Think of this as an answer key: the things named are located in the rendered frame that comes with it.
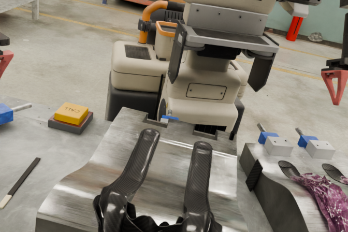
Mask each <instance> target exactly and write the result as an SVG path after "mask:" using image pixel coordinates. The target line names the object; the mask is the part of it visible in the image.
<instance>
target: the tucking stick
mask: <svg viewBox="0 0 348 232"><path fill-rule="evenodd" d="M40 159H41V158H39V157H36V158H35V159H34V160H33V162H32V163H31V164H30V166H29V167H28V168H27V170H26V171H25V172H24V173H23V175H22V176H21V177H20V179H19V180H18V181H17V182H16V183H15V185H14V186H13V187H12V188H11V190H10V191H9V192H8V194H7V195H6V196H5V197H4V199H3V200H2V201H1V202H0V208H1V209H3V208H4V207H5V205H6V204H7V202H9V200H10V199H11V197H12V196H13V195H14V193H15V192H16V191H17V189H18V188H19V187H20V186H21V184H22V183H23V182H24V180H25V179H26V178H27V176H28V175H29V174H30V173H31V171H32V170H33V169H34V167H35V166H36V165H37V163H38V162H39V161H40Z"/></svg>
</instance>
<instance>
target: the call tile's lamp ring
mask: <svg viewBox="0 0 348 232"><path fill-rule="evenodd" d="M88 113H89V114H88V115H87V116H86V118H85V119H84V120H83V121H82V122H81V124H80V125H76V124H71V123H67V122H63V121H59V120H55V119H53V118H54V115H53V116H52V117H51V118H50V119H49V120H51V121H55V122H59V123H63V124H67V125H71V126H75V127H79V128H81V127H82V126H83V124H84V123H85V122H86V121H87V119H88V118H89V117H90V116H91V114H92V113H93V112H90V111H88Z"/></svg>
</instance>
